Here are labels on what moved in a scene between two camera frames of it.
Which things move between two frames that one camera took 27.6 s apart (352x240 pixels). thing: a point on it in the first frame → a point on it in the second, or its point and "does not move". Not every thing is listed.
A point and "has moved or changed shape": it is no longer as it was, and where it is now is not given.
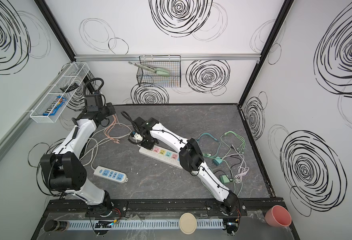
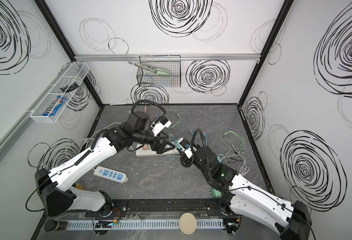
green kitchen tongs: (157, 70) does not move
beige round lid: (187, 223) does not move
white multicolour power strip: (163, 154) has moved or changed shape
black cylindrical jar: (55, 225) does not move
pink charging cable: (108, 129) → (145, 110)
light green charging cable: (241, 148) has moved or changed shape
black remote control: (69, 88) does not move
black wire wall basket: (159, 71) does not move
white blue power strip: (110, 173) does not move
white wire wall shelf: (59, 93) does not move
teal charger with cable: (217, 160) → (178, 145)
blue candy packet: (55, 106) does not move
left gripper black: (93, 107) → (159, 143)
